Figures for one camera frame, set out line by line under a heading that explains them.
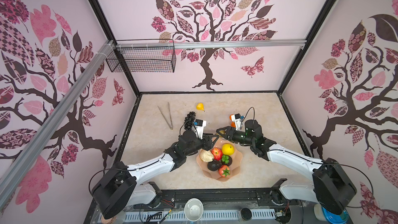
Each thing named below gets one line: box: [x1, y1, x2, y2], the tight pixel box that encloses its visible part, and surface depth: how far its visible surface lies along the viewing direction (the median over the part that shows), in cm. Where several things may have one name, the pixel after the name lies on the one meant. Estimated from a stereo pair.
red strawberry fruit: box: [218, 164, 231, 178], surface depth 78 cm
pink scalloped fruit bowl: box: [196, 137, 244, 182], surface depth 81 cm
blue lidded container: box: [321, 206, 350, 224], surface depth 62 cm
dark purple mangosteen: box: [221, 154, 233, 167], surface depth 82 cm
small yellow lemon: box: [195, 102, 205, 112], surface depth 110 cm
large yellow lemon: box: [221, 143, 235, 156], surface depth 84 cm
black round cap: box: [240, 207, 252, 221], surface depth 63 cm
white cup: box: [183, 198, 204, 222], surface depth 71 cm
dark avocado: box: [207, 158, 223, 172], surface depth 79 cm
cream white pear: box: [199, 148, 215, 163], surface depth 81 cm
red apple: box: [210, 147, 224, 161], surface depth 84 cm
